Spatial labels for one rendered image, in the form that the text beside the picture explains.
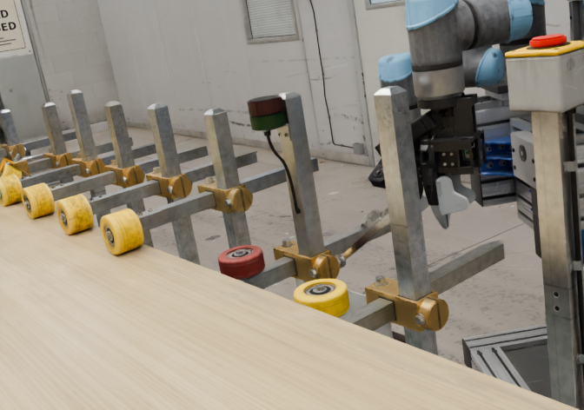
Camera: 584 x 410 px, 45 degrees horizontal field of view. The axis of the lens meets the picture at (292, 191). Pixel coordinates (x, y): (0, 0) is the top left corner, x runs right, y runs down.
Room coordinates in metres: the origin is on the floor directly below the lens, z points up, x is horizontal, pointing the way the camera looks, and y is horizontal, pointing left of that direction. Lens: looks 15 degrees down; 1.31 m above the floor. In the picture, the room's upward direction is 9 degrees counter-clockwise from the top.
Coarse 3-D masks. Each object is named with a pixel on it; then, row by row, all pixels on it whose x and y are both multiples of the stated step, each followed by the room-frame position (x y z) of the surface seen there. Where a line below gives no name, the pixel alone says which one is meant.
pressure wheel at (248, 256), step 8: (232, 248) 1.21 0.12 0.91; (240, 248) 1.20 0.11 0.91; (248, 248) 1.20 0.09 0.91; (256, 248) 1.18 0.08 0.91; (224, 256) 1.17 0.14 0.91; (232, 256) 1.17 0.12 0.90; (240, 256) 1.17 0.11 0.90; (248, 256) 1.15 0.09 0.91; (256, 256) 1.15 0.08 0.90; (224, 264) 1.15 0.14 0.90; (232, 264) 1.14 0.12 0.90; (240, 264) 1.14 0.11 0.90; (248, 264) 1.14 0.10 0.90; (256, 264) 1.15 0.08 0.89; (264, 264) 1.17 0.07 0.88; (224, 272) 1.15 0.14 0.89; (232, 272) 1.14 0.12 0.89; (240, 272) 1.14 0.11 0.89; (248, 272) 1.14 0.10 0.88; (256, 272) 1.15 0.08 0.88
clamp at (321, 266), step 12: (276, 252) 1.27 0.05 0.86; (288, 252) 1.24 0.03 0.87; (324, 252) 1.21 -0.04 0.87; (300, 264) 1.21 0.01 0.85; (312, 264) 1.19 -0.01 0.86; (324, 264) 1.18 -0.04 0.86; (336, 264) 1.19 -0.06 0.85; (300, 276) 1.22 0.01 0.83; (312, 276) 1.18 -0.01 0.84; (324, 276) 1.17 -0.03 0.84; (336, 276) 1.19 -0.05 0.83
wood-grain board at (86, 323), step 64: (0, 256) 1.42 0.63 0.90; (64, 256) 1.35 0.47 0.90; (128, 256) 1.28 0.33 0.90; (0, 320) 1.06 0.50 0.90; (64, 320) 1.02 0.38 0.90; (128, 320) 0.98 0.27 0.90; (192, 320) 0.94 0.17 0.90; (256, 320) 0.90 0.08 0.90; (320, 320) 0.87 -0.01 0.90; (0, 384) 0.84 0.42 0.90; (64, 384) 0.81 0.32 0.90; (128, 384) 0.78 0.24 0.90; (192, 384) 0.75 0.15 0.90; (256, 384) 0.73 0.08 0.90; (320, 384) 0.71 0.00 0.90; (384, 384) 0.68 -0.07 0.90; (448, 384) 0.66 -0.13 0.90; (512, 384) 0.64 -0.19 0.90
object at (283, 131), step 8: (264, 96) 1.21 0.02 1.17; (272, 96) 1.19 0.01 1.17; (280, 112) 1.18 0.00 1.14; (280, 128) 1.21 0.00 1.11; (288, 128) 1.19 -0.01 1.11; (280, 136) 1.22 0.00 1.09; (288, 136) 1.20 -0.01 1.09; (272, 144) 1.19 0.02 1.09; (288, 176) 1.20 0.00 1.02; (296, 208) 1.20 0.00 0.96
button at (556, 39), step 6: (540, 36) 0.81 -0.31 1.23; (546, 36) 0.80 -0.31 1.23; (552, 36) 0.79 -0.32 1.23; (558, 36) 0.79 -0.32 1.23; (564, 36) 0.79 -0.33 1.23; (534, 42) 0.80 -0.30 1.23; (540, 42) 0.79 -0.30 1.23; (546, 42) 0.79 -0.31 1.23; (552, 42) 0.79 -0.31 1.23; (558, 42) 0.79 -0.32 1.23; (564, 42) 0.80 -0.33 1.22
